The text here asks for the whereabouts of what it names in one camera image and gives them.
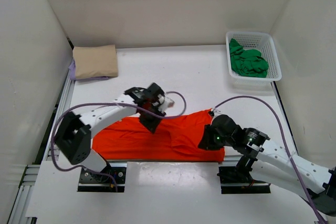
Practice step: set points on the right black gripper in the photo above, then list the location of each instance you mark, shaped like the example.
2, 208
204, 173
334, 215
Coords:
207, 138

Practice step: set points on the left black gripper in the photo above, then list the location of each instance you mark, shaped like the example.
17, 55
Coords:
150, 121

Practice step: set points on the orange t shirt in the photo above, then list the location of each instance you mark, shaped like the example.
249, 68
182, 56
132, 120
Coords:
174, 140

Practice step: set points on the beige t shirt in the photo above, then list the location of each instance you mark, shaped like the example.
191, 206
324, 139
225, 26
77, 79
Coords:
96, 61

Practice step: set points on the purple t shirt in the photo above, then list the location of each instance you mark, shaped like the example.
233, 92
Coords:
72, 74

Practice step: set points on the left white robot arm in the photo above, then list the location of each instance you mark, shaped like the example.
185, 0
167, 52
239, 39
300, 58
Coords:
75, 132

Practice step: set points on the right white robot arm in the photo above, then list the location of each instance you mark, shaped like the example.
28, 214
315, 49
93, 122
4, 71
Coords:
264, 160

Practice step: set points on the green t shirt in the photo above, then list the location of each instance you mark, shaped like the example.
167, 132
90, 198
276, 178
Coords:
247, 63

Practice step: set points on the white plastic basket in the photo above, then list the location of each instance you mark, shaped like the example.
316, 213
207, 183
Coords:
262, 42

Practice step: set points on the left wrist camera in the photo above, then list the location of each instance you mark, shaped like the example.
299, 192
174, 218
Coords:
163, 103

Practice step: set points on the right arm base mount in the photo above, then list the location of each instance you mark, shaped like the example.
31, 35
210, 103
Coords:
233, 184

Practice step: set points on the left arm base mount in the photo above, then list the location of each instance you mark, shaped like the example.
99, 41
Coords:
94, 183

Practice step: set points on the aluminium frame rail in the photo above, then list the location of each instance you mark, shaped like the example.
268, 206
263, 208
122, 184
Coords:
167, 192

